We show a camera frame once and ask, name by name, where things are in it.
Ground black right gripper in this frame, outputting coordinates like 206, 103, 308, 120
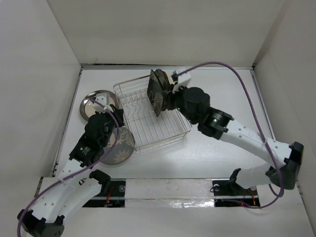
162, 81, 197, 125

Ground beige plate leaf pattern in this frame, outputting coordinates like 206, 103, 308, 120
167, 71, 177, 85

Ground grey plate tree pattern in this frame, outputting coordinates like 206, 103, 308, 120
101, 126, 135, 165

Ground cream plate brown metallic rim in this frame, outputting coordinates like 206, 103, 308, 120
79, 90, 119, 121

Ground cream plate black striped rim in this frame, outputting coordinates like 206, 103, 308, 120
155, 69, 171, 112

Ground black square floral plate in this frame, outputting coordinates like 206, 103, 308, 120
147, 70, 161, 117

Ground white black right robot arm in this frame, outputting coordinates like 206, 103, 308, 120
163, 87, 304, 194

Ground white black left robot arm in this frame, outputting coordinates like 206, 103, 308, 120
17, 106, 124, 237

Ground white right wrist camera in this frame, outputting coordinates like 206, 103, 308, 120
170, 67, 192, 92

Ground steel wire dish rack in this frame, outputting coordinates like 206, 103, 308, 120
113, 76, 192, 151

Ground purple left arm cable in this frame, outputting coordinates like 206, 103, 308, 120
17, 98, 121, 234

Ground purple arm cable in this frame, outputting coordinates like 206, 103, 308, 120
17, 98, 121, 234
176, 61, 284, 209

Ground silver front table rail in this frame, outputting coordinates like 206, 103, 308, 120
84, 179, 260, 208

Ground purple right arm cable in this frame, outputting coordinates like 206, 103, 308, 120
176, 61, 284, 209

